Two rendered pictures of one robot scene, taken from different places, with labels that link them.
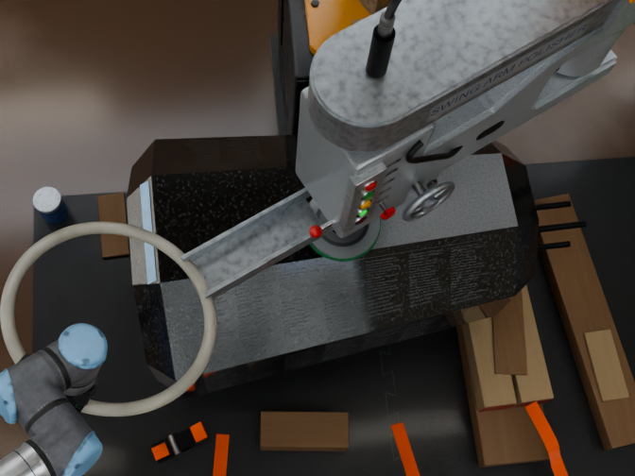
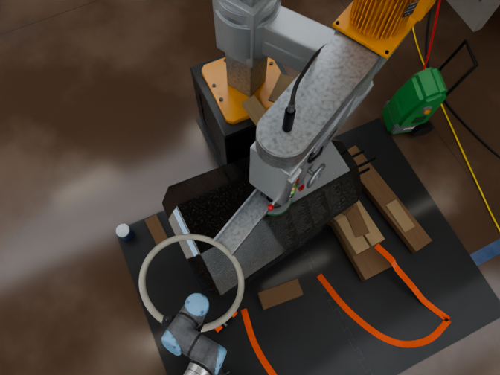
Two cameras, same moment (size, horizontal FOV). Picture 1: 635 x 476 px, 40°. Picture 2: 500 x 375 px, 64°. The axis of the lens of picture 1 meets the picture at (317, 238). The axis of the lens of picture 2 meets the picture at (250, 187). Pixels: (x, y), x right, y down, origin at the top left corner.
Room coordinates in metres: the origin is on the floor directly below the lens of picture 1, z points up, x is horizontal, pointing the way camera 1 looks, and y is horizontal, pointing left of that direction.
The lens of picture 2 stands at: (0.15, 0.25, 3.07)
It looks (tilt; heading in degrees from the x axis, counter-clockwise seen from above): 69 degrees down; 347
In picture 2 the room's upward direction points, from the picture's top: 2 degrees clockwise
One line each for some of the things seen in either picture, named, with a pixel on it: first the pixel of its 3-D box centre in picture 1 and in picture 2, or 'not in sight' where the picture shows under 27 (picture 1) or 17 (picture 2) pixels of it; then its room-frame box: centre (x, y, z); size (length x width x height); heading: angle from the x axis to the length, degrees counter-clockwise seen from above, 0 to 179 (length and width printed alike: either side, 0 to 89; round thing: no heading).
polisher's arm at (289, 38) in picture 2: not in sight; (279, 34); (1.61, -0.22, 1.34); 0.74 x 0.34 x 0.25; 49
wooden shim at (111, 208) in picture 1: (113, 225); (157, 231); (1.05, 0.77, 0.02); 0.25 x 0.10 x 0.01; 18
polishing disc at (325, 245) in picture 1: (341, 222); (273, 196); (0.88, -0.06, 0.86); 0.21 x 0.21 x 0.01
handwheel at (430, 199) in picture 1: (420, 190); (310, 171); (0.87, -0.23, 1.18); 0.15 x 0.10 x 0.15; 131
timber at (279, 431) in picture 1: (303, 431); (280, 294); (0.39, -0.06, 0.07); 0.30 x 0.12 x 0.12; 98
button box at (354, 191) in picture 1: (361, 198); (291, 186); (0.75, -0.08, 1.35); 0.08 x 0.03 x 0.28; 131
